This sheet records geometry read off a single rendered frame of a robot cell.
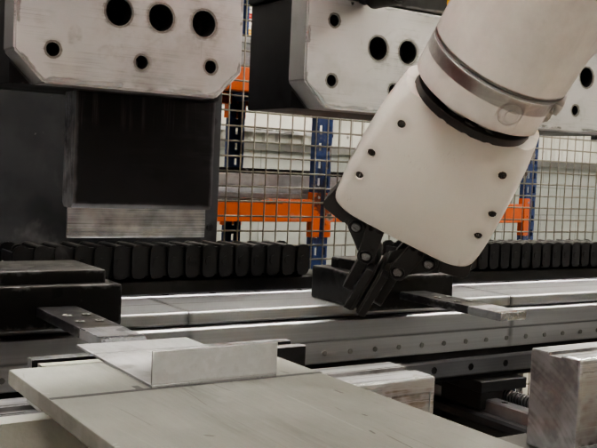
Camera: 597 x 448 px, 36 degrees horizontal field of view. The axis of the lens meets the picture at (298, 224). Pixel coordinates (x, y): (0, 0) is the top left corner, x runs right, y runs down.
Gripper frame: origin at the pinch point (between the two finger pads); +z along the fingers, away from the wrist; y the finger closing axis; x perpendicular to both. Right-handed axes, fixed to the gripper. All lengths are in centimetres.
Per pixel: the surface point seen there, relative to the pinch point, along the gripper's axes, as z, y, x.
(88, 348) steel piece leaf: 10.2, 15.2, 7.8
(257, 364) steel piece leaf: 2.6, 4.4, 9.7
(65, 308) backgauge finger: 19.4, 20.6, -3.2
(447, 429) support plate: -5.3, -5.7, 15.7
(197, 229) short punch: 2.5, 12.4, 0.4
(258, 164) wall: 267, 50, -421
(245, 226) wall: 297, 39, -398
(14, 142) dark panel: 29, 41, -33
